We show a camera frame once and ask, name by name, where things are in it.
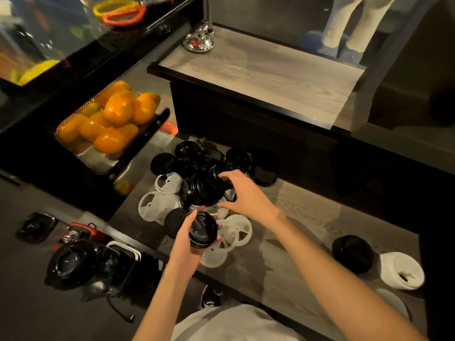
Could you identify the chrome flag stand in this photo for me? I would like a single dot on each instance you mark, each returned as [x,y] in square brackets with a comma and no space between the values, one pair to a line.
[199,39]

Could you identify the blue stool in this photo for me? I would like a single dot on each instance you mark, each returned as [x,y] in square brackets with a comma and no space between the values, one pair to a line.
[320,42]

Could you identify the person's left hand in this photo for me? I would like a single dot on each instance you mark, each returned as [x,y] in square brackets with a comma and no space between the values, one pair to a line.
[183,252]

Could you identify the clear plastic lids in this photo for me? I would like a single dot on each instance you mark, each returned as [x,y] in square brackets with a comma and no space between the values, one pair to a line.
[392,301]

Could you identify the person's left forearm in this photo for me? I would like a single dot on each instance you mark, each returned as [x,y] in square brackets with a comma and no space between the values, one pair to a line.
[163,308]

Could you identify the person's right forearm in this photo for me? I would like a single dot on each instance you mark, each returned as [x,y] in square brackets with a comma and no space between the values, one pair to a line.
[337,280]

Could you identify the black left shoe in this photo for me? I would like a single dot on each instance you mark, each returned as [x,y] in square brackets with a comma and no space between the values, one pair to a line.
[211,297]

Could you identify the dark metal organizer box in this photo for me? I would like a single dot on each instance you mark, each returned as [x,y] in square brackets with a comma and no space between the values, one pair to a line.
[408,102]

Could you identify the black round cap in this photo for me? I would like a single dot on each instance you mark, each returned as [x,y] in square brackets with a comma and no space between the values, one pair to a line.
[37,227]

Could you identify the pile of mixed cup lids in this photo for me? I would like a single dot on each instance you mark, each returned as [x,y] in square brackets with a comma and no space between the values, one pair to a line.
[199,181]

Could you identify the pile of oranges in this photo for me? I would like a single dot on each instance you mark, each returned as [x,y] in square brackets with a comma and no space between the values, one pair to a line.
[110,117]

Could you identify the white shirt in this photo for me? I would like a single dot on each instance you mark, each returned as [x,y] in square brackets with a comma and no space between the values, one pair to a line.
[231,326]

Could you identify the clear juicer container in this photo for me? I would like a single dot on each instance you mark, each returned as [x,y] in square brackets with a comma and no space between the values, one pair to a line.
[35,24]

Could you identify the person's right hand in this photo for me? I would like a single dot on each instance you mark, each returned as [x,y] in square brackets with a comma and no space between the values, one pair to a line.
[254,202]

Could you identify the stack of white lids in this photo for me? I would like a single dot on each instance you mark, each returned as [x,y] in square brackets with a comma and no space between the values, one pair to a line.
[401,270]

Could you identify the black cup lid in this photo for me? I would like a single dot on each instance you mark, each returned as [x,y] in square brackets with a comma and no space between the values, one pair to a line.
[352,253]
[202,230]

